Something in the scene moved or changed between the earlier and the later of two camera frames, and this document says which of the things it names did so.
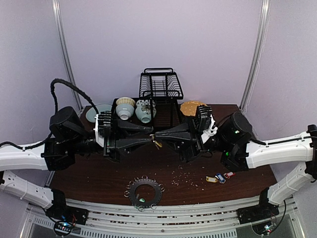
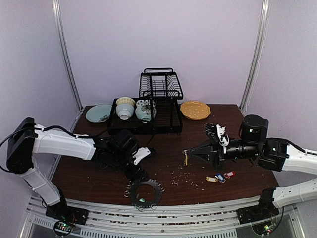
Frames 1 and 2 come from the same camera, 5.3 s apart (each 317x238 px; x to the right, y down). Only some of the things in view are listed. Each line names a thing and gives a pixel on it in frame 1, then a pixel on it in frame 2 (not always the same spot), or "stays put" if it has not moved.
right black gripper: [193, 138] to [215, 153]
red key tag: [229, 174] stays put
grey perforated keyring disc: [135, 202] stays put
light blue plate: [91, 113] stays put
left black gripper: [111, 143] to [134, 178]
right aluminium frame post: [265, 14] stays put
